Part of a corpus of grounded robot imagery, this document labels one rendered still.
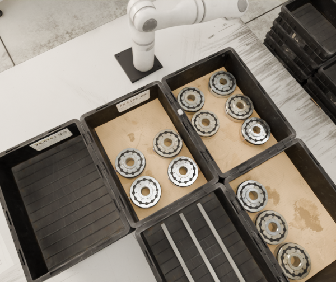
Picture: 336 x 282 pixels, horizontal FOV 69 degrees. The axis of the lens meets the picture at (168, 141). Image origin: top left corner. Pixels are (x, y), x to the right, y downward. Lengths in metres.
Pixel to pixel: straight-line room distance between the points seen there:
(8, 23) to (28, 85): 1.40
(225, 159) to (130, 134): 0.35
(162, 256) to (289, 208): 0.45
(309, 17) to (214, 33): 0.76
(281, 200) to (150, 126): 0.52
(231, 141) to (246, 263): 0.40
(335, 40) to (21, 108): 1.74
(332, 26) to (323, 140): 0.90
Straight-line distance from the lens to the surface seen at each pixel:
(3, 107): 1.28
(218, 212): 0.87
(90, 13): 2.45
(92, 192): 0.88
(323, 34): 1.86
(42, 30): 2.45
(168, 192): 0.85
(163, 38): 1.28
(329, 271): 0.97
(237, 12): 1.16
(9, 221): 0.86
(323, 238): 0.99
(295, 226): 0.95
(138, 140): 0.89
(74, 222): 0.89
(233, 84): 0.99
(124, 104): 0.88
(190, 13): 1.01
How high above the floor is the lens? 1.67
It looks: 72 degrees down
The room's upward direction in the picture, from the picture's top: 4 degrees clockwise
